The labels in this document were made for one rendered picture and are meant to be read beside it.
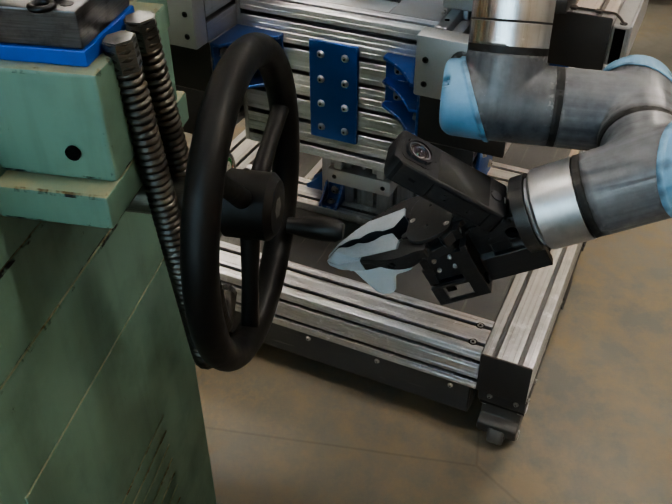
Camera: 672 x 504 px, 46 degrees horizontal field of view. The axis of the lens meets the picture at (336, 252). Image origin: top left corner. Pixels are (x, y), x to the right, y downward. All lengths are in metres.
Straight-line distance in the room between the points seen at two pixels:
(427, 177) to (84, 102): 0.28
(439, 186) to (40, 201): 0.32
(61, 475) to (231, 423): 0.77
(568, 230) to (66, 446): 0.52
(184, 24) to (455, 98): 0.64
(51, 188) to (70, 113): 0.06
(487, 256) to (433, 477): 0.80
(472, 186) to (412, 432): 0.91
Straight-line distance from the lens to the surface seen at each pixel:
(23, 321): 0.73
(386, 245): 0.75
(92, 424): 0.89
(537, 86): 0.76
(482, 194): 0.71
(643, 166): 0.68
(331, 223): 0.79
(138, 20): 0.64
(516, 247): 0.74
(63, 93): 0.61
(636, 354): 1.80
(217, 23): 1.35
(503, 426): 1.51
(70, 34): 0.60
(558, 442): 1.59
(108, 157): 0.62
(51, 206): 0.65
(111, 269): 0.87
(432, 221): 0.73
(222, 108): 0.57
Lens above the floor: 1.20
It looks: 38 degrees down
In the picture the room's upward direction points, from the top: straight up
